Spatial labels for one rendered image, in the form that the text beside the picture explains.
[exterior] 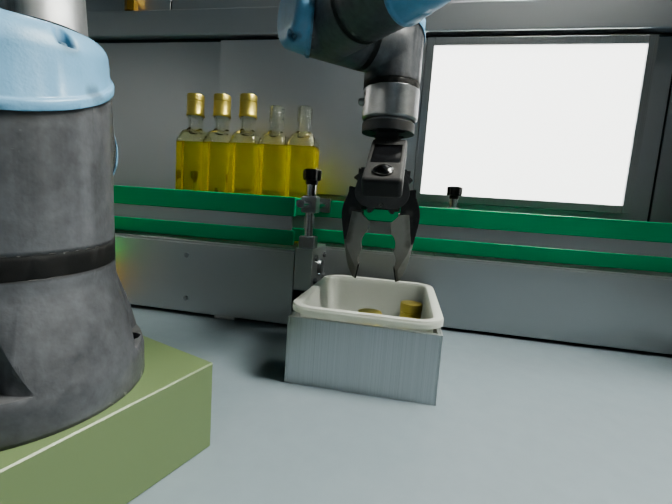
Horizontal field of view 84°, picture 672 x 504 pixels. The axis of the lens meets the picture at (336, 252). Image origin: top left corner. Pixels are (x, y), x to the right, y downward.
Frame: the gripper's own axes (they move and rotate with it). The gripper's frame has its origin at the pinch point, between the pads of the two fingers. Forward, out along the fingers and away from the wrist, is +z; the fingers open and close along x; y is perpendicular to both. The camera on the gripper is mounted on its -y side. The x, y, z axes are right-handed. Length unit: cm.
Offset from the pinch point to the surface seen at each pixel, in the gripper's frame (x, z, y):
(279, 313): 15.5, 9.7, 7.0
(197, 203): 31.8, -7.4, 9.2
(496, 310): -20.5, 7.4, 15.6
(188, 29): 50, -48, 36
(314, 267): 10.4, 1.7, 8.6
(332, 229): 9.5, -4.2, 18.5
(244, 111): 29.0, -25.7, 20.9
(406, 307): -4.8, 6.1, 5.9
